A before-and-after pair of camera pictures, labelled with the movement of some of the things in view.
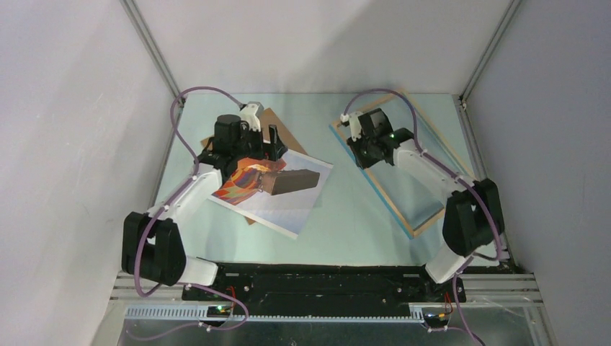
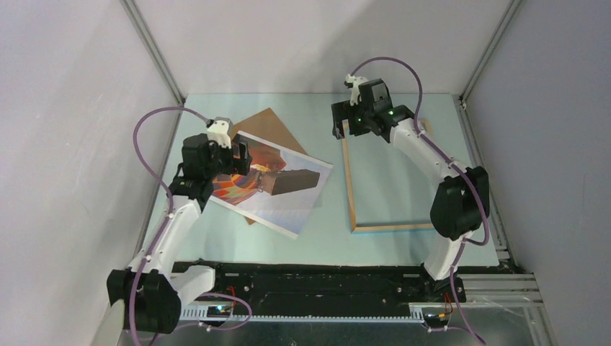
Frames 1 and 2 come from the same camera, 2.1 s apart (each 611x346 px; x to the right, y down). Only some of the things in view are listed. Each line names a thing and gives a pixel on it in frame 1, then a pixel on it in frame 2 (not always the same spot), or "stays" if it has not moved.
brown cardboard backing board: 269,119 stays
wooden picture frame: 380,190 to 357,228
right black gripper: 361,161 to 338,114
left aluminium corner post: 150,42 stays
